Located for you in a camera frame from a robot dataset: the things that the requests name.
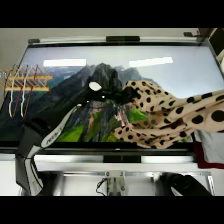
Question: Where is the beige black-dotted garment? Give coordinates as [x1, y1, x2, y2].
[114, 79, 224, 150]

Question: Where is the grey garment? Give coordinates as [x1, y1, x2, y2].
[195, 129, 224, 165]

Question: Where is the silver frame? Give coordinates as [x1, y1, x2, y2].
[0, 34, 224, 197]

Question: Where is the black cable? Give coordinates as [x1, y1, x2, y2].
[95, 177, 110, 196]

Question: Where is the white clothes hanger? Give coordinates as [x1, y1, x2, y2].
[19, 65, 34, 118]
[7, 66, 18, 118]

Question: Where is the red garment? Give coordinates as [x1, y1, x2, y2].
[192, 133, 224, 170]

